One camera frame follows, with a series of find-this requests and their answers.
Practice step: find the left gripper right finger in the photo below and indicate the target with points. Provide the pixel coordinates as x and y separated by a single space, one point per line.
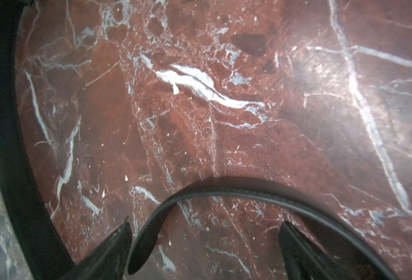
303 260

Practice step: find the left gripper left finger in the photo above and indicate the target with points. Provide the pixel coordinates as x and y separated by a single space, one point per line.
108 260

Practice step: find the black belt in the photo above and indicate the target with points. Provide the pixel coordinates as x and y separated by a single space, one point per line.
48 258

